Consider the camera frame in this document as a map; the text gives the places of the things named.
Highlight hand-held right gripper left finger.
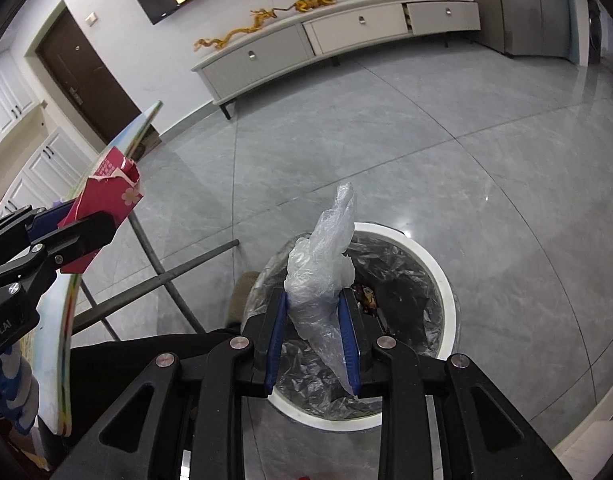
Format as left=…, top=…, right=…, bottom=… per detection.
left=51, top=290, right=290, bottom=480

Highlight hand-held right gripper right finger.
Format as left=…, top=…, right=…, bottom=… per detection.
left=336, top=286, right=574, bottom=480

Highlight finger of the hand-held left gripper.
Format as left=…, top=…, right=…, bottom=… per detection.
left=0, top=199, right=80, bottom=256
left=0, top=211, right=118, bottom=298

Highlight pink carton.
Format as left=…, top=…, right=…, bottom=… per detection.
left=57, top=146, right=144, bottom=274

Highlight brown snack wrapper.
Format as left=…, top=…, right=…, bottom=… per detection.
left=353, top=282, right=382, bottom=316

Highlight clear plastic bag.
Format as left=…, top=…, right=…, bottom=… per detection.
left=285, top=181, right=357, bottom=395

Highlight black bin liner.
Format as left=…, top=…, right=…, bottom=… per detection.
left=244, top=232, right=444, bottom=418

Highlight white round bin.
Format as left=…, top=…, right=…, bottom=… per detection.
left=241, top=220, right=459, bottom=432

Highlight landscape print table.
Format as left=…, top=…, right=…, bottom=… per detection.
left=0, top=100, right=240, bottom=438

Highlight brown round stool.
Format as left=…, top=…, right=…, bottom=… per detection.
left=226, top=270, right=261, bottom=331

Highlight white base cabinets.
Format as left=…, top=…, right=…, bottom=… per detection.
left=0, top=127, right=100, bottom=221

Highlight dark brown door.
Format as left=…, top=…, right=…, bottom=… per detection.
left=35, top=0, right=143, bottom=146

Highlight white tv cabinet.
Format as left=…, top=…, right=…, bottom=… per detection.
left=190, top=0, right=482, bottom=121

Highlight golden dragon figurine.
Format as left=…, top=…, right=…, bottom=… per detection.
left=194, top=6, right=293, bottom=52

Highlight grey refrigerator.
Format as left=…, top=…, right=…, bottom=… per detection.
left=443, top=0, right=592, bottom=66

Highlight white wall cabinets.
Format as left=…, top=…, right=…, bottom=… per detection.
left=0, top=47, right=40, bottom=136

